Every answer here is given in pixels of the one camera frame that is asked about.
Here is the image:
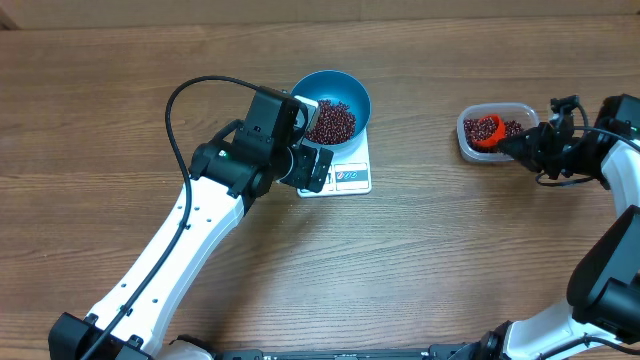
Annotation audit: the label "teal plastic bowl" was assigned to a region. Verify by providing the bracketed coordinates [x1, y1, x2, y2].
[291, 70, 372, 153]

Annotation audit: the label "white digital kitchen scale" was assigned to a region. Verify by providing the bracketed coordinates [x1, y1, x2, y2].
[297, 130, 372, 198]

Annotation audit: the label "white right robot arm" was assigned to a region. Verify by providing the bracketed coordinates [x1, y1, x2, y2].
[325, 94, 639, 360]

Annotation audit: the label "red beans in bowl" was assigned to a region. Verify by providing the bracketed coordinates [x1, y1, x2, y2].
[306, 100, 356, 145]

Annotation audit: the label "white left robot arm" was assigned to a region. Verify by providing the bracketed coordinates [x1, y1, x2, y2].
[48, 139, 333, 360]

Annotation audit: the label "clear plastic bean container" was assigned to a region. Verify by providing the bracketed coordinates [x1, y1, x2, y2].
[456, 102, 539, 164]

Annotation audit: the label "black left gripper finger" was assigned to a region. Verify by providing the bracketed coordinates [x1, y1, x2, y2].
[307, 148, 334, 193]
[280, 145, 320, 187]

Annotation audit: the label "red plastic measuring scoop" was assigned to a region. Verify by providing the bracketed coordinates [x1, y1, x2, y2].
[470, 114, 506, 149]

